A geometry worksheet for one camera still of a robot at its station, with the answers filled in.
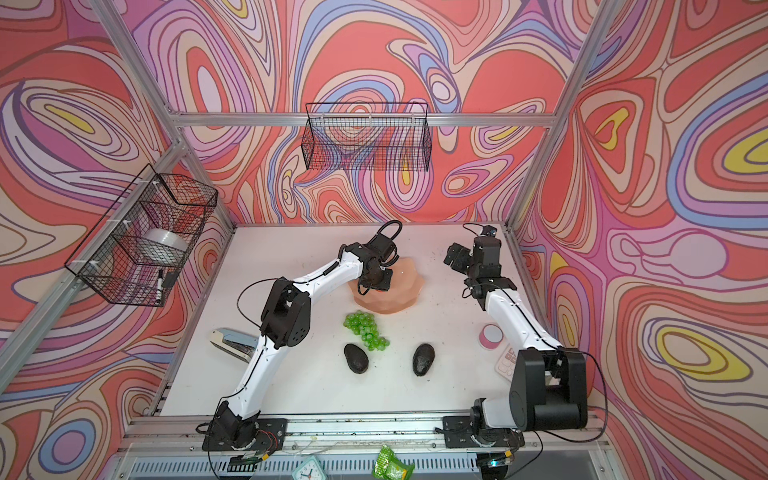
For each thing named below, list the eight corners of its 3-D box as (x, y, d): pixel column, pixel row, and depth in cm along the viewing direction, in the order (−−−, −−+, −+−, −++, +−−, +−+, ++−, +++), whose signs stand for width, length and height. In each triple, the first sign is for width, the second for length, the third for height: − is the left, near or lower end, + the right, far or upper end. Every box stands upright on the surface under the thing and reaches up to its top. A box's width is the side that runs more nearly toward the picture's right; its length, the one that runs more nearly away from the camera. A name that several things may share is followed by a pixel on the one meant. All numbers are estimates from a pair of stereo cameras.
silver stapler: (207, 350, 89) (202, 346, 86) (221, 329, 93) (216, 325, 91) (249, 362, 87) (244, 358, 84) (261, 341, 91) (257, 336, 88)
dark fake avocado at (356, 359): (358, 377, 84) (356, 373, 81) (341, 356, 88) (339, 350, 85) (371, 365, 86) (371, 361, 83) (354, 345, 90) (353, 339, 87)
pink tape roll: (481, 348, 89) (485, 341, 85) (477, 331, 93) (481, 323, 89) (500, 348, 89) (505, 341, 85) (495, 330, 93) (500, 323, 89)
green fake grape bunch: (344, 325, 94) (342, 318, 90) (361, 310, 97) (360, 303, 94) (375, 357, 87) (374, 351, 84) (393, 340, 91) (393, 333, 87)
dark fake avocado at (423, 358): (413, 376, 84) (414, 371, 81) (411, 349, 89) (412, 343, 86) (435, 376, 84) (437, 371, 81) (432, 349, 89) (434, 343, 86)
